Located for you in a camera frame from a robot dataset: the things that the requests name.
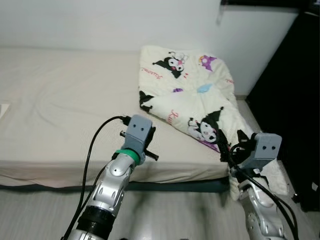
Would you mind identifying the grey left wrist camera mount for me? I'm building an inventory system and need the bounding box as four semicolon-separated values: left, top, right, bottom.
122;116;153;154

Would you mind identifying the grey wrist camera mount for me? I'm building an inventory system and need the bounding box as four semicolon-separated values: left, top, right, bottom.
122;116;153;154
245;132;283;172

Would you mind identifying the cream cartoon print blanket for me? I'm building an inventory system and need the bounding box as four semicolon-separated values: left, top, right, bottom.
138;45;292;197

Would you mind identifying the bed with cream sheet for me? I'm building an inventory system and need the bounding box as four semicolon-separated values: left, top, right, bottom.
0;47;261;189

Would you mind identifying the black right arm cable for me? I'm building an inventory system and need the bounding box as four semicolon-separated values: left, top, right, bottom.
227;145;300;240

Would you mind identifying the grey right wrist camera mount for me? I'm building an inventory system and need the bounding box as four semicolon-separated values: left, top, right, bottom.
245;132;283;172

